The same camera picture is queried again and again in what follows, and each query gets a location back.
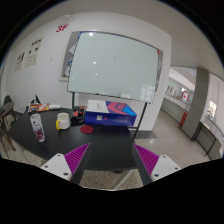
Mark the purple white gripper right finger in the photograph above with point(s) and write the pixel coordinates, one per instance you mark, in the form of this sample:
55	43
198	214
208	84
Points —
151	166

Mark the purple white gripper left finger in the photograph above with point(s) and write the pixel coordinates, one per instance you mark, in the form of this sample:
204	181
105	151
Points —
65	165

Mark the clear plastic water bottle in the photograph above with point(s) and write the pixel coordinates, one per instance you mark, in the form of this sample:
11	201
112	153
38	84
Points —
37	126

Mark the red round coaster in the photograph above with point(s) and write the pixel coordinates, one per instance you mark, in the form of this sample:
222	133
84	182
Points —
86	129

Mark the black round table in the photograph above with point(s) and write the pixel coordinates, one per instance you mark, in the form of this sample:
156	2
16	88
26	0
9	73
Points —
110	147

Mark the black red small object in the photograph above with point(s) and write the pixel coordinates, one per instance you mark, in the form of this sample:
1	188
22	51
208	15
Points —
78	116

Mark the white flat object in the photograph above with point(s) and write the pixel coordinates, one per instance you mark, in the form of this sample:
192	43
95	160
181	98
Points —
54	107

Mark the blue white cardboard box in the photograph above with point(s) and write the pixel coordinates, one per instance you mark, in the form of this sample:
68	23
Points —
110	113

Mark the orange book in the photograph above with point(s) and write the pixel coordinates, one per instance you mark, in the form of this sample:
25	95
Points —
39	107

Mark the dark chair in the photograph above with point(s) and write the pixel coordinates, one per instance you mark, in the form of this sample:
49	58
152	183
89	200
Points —
6	109

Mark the large whiteboard on stand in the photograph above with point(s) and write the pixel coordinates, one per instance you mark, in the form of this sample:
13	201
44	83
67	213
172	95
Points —
113	65

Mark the white mug yellow handle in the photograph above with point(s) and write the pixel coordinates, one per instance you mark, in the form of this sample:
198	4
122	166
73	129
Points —
62	121

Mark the small wall poster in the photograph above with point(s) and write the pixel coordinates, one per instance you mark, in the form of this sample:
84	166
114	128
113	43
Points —
19	61

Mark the white wall poster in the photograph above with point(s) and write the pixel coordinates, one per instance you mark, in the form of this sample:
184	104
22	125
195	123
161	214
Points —
33	52

